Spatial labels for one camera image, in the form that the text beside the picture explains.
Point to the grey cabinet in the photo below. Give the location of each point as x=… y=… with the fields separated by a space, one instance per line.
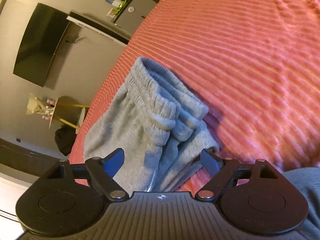
x=133 y=14

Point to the black bag on floor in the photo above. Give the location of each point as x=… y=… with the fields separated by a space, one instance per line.
x=65 y=138

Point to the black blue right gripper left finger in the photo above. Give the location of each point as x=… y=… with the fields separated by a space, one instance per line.
x=69 y=198

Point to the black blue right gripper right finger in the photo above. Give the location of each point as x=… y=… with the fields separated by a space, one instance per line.
x=253 y=197

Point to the blue white box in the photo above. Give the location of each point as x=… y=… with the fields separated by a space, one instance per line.
x=115 y=3

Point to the yellow legged side table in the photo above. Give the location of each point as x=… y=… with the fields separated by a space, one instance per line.
x=69 y=112

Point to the black wall television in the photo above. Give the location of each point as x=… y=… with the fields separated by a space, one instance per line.
x=39 y=43

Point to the red ribbed bedspread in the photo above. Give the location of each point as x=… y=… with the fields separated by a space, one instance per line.
x=255 y=63

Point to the grey sweatpants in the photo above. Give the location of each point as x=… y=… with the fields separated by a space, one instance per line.
x=159 y=124

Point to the cream wrapped flower bouquet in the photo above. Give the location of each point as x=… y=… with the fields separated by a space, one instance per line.
x=39 y=107

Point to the dark door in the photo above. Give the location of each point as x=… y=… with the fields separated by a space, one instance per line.
x=25 y=160

